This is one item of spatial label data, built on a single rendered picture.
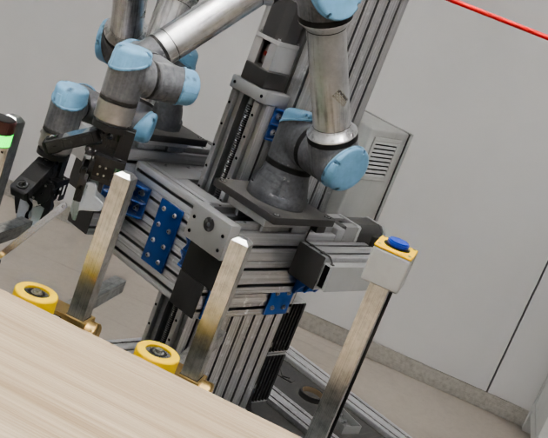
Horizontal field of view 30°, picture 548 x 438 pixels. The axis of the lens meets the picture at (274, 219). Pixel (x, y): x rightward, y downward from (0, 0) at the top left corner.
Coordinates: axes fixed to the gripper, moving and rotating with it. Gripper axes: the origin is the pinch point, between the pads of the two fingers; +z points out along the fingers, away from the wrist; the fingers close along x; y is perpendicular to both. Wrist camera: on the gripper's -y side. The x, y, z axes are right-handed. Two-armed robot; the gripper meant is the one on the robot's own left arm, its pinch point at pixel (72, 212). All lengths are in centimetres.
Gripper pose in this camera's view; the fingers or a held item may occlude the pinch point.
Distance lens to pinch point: 208.8
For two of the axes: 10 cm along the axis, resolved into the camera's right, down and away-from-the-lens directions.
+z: -3.3, 9.0, 2.7
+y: 9.4, 3.0, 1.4
